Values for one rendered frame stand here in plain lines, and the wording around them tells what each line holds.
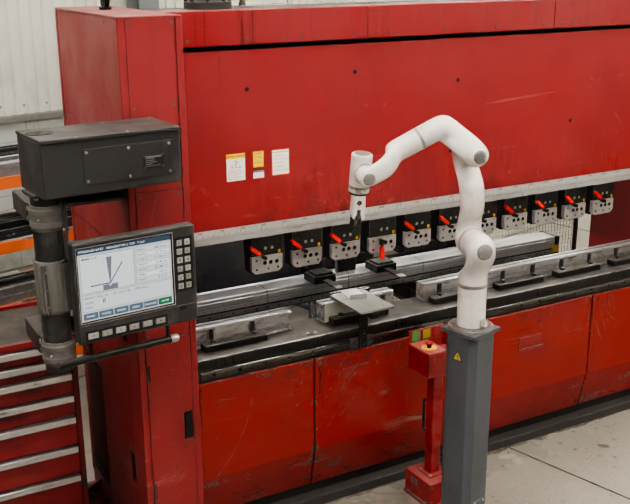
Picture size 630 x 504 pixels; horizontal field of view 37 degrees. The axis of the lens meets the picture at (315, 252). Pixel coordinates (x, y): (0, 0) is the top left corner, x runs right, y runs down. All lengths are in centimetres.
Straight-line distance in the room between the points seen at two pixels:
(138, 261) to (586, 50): 267
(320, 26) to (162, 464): 193
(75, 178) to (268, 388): 151
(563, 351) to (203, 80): 250
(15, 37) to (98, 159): 490
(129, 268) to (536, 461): 264
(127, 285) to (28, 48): 497
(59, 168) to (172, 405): 124
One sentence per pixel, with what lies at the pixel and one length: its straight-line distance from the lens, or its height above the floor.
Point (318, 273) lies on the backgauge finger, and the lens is 462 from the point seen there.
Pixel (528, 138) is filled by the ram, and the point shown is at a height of 163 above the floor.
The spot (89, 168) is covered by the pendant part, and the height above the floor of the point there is 184.
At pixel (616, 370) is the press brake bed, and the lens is 566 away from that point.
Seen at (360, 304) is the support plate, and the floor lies 100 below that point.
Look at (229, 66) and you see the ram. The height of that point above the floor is 208.
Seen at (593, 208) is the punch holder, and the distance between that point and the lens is 529.
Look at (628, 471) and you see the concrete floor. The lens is 520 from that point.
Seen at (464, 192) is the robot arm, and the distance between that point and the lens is 388.
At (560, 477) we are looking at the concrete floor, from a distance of 506.
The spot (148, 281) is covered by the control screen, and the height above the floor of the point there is 142.
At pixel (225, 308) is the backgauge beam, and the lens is 448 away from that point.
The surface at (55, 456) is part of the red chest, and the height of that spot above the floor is 47.
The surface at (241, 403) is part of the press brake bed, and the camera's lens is 424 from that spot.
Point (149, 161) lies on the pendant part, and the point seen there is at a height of 184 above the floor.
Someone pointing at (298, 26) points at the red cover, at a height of 222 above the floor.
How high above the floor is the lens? 250
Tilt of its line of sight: 17 degrees down
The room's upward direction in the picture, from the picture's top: straight up
